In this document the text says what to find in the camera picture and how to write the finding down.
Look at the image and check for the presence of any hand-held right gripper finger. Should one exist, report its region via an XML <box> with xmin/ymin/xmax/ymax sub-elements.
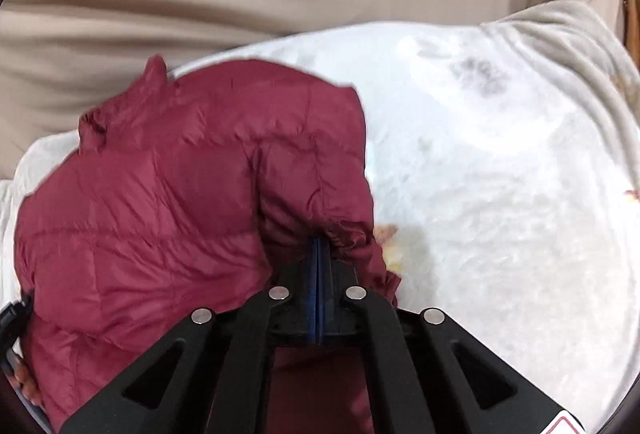
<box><xmin>318</xmin><ymin>236</ymin><xmax>587</xmax><ymax>434</ymax></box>
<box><xmin>59</xmin><ymin>236</ymin><xmax>320</xmax><ymax>434</ymax></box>

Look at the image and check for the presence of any maroon puffer jacket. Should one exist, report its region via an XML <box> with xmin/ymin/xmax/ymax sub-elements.
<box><xmin>13</xmin><ymin>55</ymin><xmax>402</xmax><ymax>434</ymax></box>

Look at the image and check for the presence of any person's left hand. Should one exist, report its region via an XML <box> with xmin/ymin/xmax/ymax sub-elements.
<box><xmin>7</xmin><ymin>356</ymin><xmax>45</xmax><ymax>409</ymax></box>

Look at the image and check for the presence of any floral plush blanket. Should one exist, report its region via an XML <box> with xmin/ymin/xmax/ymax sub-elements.
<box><xmin>0</xmin><ymin>0</ymin><xmax>640</xmax><ymax>434</ymax></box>

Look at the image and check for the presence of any wooden frame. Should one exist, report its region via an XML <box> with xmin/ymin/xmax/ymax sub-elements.
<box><xmin>621</xmin><ymin>0</ymin><xmax>637</xmax><ymax>42</ymax></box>

